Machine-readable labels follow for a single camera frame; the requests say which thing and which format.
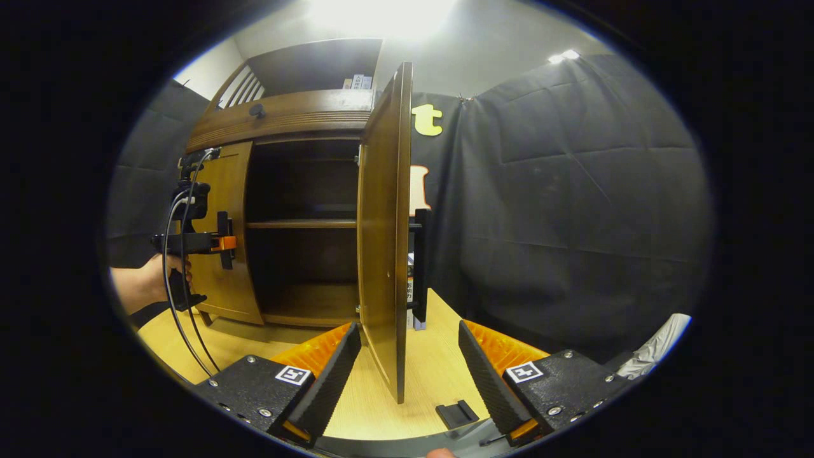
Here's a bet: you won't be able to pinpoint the wooden double-door shoe cabinet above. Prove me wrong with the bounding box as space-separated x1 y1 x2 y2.
184 38 382 328

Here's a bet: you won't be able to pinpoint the white cloth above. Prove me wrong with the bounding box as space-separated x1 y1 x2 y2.
617 314 691 380

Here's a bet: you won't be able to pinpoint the large ceiling light panel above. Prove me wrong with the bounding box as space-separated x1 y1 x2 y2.
312 0 455 39

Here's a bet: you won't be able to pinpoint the books beside cabinet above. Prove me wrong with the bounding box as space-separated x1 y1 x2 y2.
406 251 425 331

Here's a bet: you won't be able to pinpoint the small black plastic clip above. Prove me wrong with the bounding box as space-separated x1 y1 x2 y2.
436 401 479 430

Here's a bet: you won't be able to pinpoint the black cable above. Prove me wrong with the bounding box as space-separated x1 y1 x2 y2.
162 149 214 377
180 149 221 373

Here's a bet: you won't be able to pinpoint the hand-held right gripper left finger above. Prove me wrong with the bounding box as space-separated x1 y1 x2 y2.
194 323 362 444

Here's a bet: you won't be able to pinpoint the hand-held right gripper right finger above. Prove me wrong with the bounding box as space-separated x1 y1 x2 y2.
459 320 627 446

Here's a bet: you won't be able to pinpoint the wooden cabinet door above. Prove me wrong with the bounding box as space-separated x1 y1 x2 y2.
357 62 431 405
189 141 265 325

